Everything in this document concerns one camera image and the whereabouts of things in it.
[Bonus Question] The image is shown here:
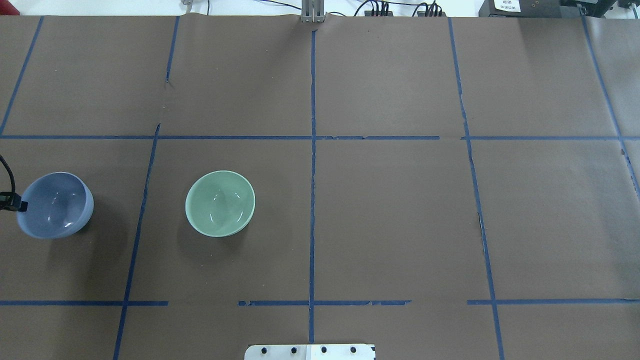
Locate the blue bowl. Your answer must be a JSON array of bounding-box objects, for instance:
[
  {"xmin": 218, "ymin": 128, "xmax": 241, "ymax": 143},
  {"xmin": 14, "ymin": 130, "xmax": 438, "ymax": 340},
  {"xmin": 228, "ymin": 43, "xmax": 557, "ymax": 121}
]
[{"xmin": 16, "ymin": 172, "xmax": 95, "ymax": 239}]

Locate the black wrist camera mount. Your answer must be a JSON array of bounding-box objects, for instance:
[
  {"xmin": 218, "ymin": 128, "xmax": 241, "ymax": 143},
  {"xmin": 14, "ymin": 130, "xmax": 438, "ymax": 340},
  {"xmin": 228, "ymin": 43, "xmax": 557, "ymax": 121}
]
[{"xmin": 0, "ymin": 191, "xmax": 28, "ymax": 213}]

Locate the green bowl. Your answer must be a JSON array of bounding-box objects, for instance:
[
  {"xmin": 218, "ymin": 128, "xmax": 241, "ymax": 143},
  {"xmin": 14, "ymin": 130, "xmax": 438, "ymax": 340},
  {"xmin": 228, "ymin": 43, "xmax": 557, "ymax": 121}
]
[{"xmin": 184, "ymin": 170, "xmax": 256, "ymax": 238}]

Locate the black computer box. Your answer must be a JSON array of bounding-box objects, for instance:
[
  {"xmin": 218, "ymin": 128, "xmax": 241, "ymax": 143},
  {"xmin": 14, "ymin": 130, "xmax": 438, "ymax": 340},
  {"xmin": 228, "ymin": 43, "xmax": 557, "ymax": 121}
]
[{"xmin": 478, "ymin": 0, "xmax": 581, "ymax": 19}]

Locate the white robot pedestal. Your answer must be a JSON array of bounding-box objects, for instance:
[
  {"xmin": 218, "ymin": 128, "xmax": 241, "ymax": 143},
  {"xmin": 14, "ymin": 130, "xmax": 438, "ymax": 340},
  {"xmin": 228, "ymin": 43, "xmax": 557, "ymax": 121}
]
[{"xmin": 244, "ymin": 343, "xmax": 377, "ymax": 360}]

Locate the aluminium frame post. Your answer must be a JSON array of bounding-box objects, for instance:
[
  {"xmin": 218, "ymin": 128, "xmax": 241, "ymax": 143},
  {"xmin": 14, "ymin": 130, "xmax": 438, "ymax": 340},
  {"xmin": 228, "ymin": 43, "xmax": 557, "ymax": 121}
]
[{"xmin": 301, "ymin": 0, "xmax": 327, "ymax": 23}]

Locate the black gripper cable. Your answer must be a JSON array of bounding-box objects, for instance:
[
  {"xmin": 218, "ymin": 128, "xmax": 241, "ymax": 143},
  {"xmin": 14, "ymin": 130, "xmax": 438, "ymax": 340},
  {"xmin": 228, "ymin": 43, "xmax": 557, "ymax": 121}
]
[{"xmin": 0, "ymin": 155, "xmax": 18, "ymax": 196}]

